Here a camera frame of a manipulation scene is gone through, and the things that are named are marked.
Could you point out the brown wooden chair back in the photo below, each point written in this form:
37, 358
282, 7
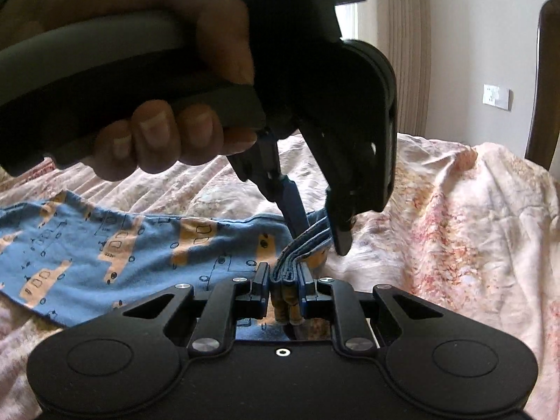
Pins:
544, 96

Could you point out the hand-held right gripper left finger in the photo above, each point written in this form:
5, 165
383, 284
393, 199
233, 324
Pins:
261, 291

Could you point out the white wall socket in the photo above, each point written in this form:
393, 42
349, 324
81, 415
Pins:
496, 96

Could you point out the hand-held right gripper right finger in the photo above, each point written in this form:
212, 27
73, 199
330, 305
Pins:
306, 291

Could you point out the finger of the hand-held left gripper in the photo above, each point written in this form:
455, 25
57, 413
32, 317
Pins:
343, 227
294, 212

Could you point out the blue printed pants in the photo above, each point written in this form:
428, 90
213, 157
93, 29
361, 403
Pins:
131, 245

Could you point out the beige pleated curtain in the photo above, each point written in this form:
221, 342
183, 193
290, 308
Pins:
407, 52

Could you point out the floral pink bed blanket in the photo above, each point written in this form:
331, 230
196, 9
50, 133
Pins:
459, 227

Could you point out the cream sheer curtain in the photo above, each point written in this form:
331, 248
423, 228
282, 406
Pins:
372, 26

